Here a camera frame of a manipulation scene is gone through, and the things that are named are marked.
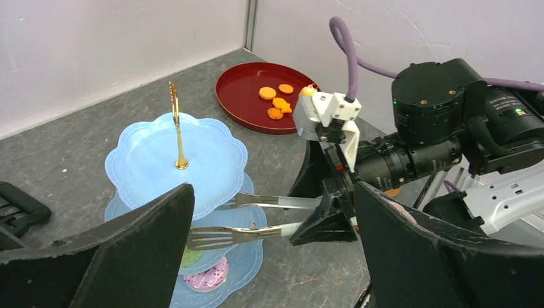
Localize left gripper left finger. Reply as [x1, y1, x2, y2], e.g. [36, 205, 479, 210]
[1, 184, 195, 307]

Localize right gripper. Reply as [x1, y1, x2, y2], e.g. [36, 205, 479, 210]
[288, 141, 359, 246]

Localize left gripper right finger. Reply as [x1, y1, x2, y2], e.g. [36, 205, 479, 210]
[353, 182, 543, 307]

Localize green frosted donut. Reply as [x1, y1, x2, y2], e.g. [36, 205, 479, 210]
[180, 246, 203, 268]

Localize metal tongs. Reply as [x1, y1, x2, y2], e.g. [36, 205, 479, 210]
[187, 192, 321, 251]

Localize pink frosted donut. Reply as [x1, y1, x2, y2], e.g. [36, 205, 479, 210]
[183, 257, 229, 293]

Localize yellow cupcake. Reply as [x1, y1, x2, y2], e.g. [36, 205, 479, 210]
[299, 84, 318, 97]

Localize blue three-tier cake stand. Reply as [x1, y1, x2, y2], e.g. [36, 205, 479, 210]
[105, 85, 263, 307]

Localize orange round cookie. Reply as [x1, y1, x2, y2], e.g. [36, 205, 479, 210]
[258, 87, 276, 100]

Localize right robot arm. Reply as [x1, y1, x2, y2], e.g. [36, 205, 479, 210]
[289, 58, 543, 246]

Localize orange chip cookie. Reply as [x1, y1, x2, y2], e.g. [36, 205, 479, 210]
[267, 107, 284, 120]

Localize small orange cookie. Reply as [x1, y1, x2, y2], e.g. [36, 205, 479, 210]
[278, 83, 294, 94]

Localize red round tray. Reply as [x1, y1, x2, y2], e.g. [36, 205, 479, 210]
[216, 62, 319, 135]

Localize black open case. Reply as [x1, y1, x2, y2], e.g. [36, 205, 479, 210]
[1, 182, 52, 251]

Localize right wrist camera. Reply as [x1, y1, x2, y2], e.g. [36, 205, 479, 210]
[293, 91, 361, 173]

